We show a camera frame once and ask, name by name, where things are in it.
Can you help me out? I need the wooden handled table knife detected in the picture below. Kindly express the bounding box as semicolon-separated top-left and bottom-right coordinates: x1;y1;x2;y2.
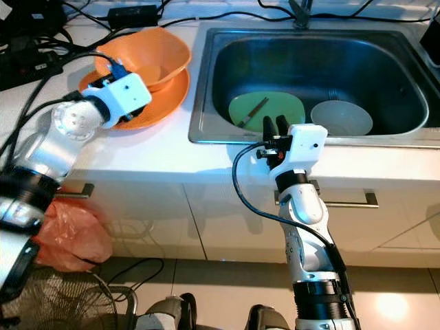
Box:
241;96;269;127

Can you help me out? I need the orange plastic plate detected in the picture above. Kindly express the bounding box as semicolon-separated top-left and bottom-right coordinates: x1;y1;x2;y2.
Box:
77;67;190;130

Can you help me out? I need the orange plastic bowl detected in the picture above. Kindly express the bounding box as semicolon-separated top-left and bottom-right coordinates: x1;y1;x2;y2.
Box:
94;27;192;90

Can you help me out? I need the white kitchen cabinet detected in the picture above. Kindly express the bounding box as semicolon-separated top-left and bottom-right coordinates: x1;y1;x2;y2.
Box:
0;168;440;269

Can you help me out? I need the green plate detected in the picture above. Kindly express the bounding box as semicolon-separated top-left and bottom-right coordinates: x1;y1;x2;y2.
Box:
228;91;307;133

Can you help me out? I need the grey bowl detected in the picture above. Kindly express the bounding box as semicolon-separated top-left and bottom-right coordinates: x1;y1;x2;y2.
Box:
311;100;374;136

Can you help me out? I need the stainless steel sink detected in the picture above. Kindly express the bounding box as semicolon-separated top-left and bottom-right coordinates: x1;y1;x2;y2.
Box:
189;26;440;145

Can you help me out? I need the black power adapter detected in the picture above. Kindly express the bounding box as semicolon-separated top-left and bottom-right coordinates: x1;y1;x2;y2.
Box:
107;3;157;30

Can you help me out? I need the dark sink faucet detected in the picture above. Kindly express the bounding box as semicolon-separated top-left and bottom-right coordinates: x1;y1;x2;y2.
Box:
289;0;314;30

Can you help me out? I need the black power strip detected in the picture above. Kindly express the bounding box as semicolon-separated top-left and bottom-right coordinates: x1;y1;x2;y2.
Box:
0;45;63;90

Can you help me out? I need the red plastic bag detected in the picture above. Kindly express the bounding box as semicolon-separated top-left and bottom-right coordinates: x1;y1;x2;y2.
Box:
34;196;114;272

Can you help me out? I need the black electronic box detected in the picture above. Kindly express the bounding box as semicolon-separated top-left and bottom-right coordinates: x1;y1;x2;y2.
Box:
0;0;66;39

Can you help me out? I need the robot right leg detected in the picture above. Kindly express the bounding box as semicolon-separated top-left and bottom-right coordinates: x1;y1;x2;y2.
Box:
247;305;293;330

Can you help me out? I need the robot leg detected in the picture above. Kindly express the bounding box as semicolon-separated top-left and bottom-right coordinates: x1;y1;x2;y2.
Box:
136;294;200;330
247;305;293;330

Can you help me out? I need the robot left leg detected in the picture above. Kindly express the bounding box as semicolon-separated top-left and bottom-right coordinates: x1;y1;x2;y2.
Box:
136;294;200;330

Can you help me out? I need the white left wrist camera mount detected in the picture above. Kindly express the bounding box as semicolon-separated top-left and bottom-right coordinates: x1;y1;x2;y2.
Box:
103;72;153;128

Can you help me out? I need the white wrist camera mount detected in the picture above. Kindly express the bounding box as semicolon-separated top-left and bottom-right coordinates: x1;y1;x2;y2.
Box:
103;72;153;128
275;124;329;176

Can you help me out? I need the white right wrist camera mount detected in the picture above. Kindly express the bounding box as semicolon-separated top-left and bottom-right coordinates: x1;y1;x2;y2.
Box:
275;124;329;176

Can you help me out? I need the steel drawer handle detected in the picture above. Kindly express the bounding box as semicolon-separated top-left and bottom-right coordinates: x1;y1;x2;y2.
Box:
274;189;380;208
65;182;94;199

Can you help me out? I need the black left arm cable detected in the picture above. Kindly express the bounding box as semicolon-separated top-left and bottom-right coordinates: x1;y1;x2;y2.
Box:
0;52;121;166

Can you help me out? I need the floor fan wire grille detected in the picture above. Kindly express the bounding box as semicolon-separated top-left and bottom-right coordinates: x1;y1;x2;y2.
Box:
0;268;138;330

